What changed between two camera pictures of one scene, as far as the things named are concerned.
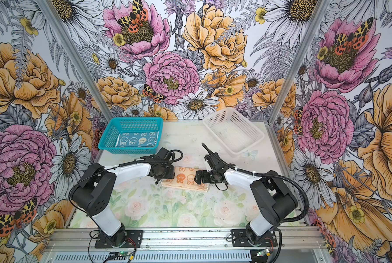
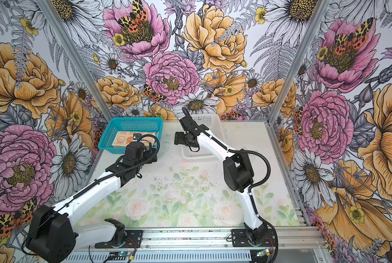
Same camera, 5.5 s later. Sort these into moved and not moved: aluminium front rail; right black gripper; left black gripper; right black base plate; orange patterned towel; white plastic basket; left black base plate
Moved: white plastic basket; orange patterned towel; right black gripper; left black gripper
Not moved: left black base plate; aluminium front rail; right black base plate
